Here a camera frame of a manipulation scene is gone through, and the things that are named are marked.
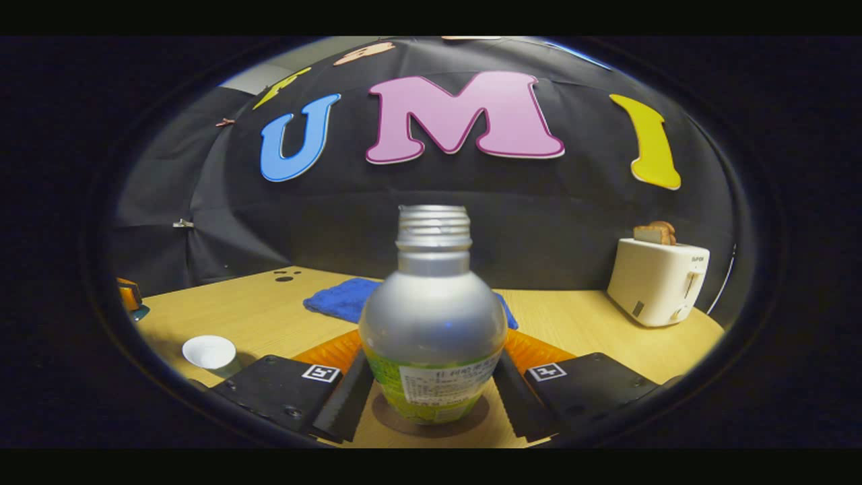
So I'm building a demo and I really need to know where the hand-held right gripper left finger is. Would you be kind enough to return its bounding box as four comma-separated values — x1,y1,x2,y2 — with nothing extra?
209,329,374,444

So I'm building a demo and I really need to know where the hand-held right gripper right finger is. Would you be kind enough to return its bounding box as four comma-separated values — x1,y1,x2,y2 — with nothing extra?
494,328,664,443

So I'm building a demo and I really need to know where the round brown coaster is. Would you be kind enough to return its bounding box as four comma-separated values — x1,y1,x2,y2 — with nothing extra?
372,391,491,439

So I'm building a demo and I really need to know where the teal teacup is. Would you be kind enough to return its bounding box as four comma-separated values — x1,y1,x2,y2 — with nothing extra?
182,335,242,378

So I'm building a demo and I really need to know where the silver water bottle green label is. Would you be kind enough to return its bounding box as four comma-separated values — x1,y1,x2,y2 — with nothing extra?
358,204,508,425

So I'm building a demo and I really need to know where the blue towel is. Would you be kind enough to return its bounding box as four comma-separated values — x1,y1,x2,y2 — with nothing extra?
303,277,519,331

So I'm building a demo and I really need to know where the white toaster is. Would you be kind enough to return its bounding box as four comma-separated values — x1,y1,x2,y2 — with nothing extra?
607,237,710,328

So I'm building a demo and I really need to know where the black backdrop cloth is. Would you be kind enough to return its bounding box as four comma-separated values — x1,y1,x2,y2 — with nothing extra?
111,37,738,314

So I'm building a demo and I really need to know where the white toaster power cord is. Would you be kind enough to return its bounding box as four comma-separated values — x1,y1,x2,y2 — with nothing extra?
707,242,738,314

